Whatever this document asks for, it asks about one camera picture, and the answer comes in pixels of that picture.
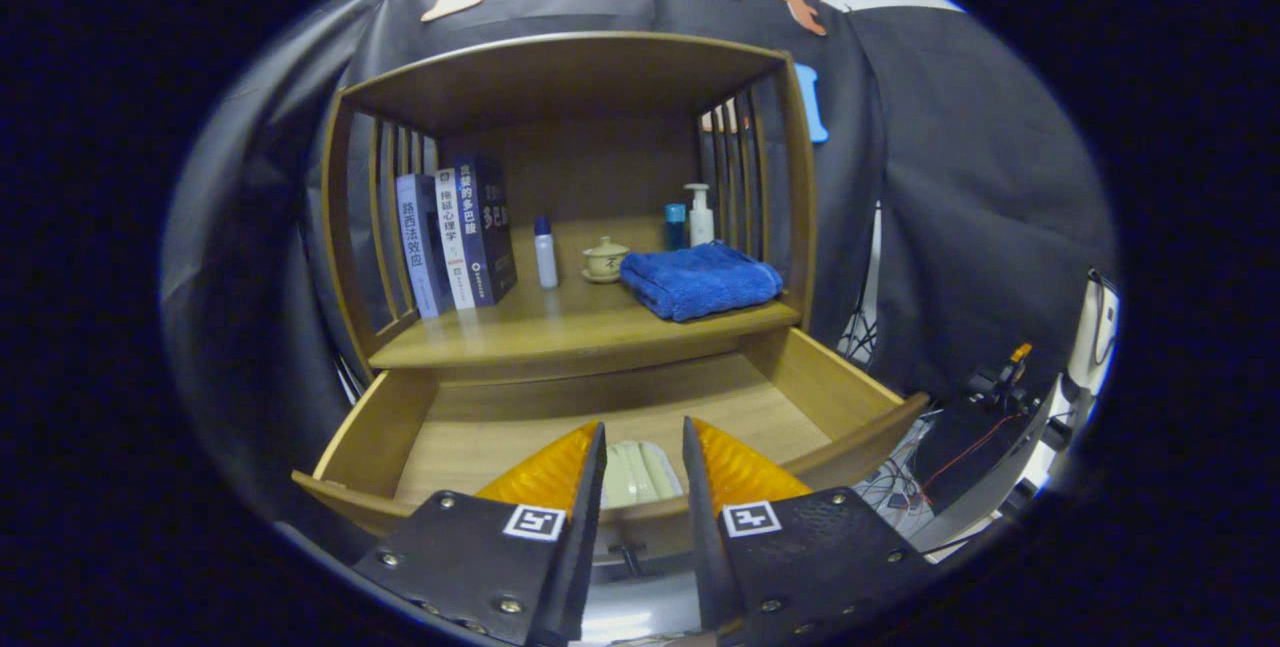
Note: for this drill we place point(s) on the folded blue towel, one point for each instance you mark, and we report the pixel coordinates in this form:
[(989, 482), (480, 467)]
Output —
[(700, 282)]

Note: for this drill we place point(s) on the white pump bottle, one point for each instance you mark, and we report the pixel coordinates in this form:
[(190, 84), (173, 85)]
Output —
[(701, 225)]

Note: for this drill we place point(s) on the white spine book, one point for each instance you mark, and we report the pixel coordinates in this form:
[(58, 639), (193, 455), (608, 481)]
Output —
[(452, 237)]

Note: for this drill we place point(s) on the dark navy book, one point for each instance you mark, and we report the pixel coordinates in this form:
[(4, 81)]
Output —
[(490, 227)]

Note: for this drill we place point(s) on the black drawer knob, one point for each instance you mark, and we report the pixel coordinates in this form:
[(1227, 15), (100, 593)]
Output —
[(628, 559)]

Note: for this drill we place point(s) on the teal bottle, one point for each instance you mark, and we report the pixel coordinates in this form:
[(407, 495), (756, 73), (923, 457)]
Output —
[(676, 229)]

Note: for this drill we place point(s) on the beige ceramic lidded cup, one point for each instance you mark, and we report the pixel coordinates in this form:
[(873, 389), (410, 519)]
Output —
[(605, 262)]

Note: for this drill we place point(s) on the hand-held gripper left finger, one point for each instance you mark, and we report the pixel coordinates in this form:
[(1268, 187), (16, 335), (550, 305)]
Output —
[(575, 547)]

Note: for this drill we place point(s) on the wooden drawer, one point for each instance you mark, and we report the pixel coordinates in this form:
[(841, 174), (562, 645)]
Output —
[(480, 432)]

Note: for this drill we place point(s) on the wooden countertop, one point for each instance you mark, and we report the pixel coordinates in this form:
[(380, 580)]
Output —
[(560, 327)]

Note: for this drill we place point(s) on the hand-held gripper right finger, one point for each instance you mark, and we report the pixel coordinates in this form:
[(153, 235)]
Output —
[(705, 547)]

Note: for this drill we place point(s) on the black light stand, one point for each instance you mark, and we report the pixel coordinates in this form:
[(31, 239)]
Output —
[(860, 327)]

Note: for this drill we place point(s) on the pale green scrub brush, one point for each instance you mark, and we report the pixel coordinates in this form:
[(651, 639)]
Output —
[(640, 475)]

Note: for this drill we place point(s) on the light blue book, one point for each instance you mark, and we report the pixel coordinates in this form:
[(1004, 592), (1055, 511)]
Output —
[(420, 247)]

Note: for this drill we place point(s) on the white bottle with blue cap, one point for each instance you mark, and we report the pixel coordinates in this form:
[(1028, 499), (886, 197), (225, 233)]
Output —
[(546, 262)]

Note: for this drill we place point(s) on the orange clamp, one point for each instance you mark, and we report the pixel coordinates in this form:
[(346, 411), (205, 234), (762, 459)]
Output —
[(1020, 352)]

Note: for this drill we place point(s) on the black equipment case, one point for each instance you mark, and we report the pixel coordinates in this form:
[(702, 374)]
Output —
[(965, 467)]

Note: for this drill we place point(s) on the wooden cabinet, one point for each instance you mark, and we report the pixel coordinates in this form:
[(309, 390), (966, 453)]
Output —
[(560, 77)]

